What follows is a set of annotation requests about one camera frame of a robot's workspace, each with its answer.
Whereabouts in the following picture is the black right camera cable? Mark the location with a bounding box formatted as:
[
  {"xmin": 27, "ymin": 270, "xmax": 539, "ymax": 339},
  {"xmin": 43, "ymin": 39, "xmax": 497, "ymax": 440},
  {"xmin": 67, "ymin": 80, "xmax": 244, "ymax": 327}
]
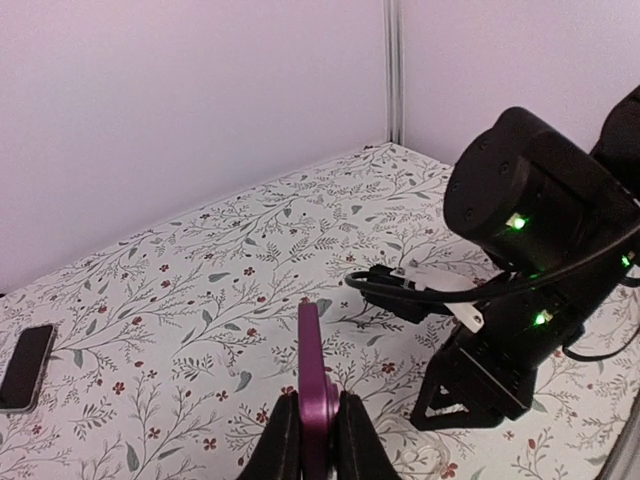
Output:
[{"xmin": 344, "ymin": 234, "xmax": 640, "ymax": 361}]

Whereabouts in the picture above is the right aluminium frame post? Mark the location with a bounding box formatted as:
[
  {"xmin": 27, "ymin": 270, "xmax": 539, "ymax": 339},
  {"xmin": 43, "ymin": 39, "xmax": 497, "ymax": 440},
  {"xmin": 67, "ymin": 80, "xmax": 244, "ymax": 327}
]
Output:
[{"xmin": 383, "ymin": 0, "xmax": 404, "ymax": 144}]

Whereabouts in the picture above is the black smartphone far corner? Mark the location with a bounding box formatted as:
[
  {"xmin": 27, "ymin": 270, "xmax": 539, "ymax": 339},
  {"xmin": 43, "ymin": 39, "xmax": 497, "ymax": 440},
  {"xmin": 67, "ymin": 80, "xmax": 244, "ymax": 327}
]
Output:
[{"xmin": 1, "ymin": 324, "xmax": 56, "ymax": 414}]

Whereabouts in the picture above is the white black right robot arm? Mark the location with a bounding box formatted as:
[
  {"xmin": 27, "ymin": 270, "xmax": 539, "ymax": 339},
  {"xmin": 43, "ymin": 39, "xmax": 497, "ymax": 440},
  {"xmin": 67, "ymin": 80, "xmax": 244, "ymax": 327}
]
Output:
[{"xmin": 410, "ymin": 92, "xmax": 639, "ymax": 431}]

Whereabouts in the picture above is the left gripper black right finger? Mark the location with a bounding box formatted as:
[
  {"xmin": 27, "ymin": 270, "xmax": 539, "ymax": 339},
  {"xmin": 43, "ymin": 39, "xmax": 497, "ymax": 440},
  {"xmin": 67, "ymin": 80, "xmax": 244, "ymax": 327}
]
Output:
[{"xmin": 334, "ymin": 391, "xmax": 400, "ymax": 480}]

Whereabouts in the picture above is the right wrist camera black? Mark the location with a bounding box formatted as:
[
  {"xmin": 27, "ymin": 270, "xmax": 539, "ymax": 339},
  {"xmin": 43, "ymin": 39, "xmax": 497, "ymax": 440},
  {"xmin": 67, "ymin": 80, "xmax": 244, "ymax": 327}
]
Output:
[{"xmin": 362, "ymin": 264, "xmax": 485, "ymax": 332}]

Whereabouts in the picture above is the black smartphone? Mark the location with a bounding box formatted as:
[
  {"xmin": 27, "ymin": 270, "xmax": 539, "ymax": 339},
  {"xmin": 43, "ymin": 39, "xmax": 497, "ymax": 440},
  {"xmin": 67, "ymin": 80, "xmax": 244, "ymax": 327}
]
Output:
[{"xmin": 298, "ymin": 302, "xmax": 339, "ymax": 479}]

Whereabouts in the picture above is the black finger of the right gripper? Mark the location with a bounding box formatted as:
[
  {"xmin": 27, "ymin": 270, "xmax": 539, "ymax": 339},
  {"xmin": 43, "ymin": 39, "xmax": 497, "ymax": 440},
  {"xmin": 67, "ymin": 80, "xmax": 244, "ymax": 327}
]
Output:
[{"xmin": 410, "ymin": 344, "xmax": 500, "ymax": 429}]

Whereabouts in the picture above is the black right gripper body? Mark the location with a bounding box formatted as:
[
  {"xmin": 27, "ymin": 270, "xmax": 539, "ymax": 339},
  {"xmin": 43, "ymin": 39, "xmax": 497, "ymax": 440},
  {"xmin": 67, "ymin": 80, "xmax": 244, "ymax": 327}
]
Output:
[{"xmin": 439, "ymin": 279, "xmax": 600, "ymax": 420}]

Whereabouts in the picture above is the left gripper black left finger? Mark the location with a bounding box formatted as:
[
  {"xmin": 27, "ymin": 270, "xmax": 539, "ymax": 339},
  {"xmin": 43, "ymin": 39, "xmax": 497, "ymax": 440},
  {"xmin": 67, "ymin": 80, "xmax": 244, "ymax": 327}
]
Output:
[{"xmin": 239, "ymin": 392, "xmax": 302, "ymax": 480}]

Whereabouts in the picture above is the floral patterned table mat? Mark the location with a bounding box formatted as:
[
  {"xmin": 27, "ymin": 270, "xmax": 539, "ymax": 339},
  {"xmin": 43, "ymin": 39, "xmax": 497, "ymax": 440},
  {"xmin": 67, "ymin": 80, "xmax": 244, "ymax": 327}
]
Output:
[{"xmin": 0, "ymin": 142, "xmax": 640, "ymax": 480}]

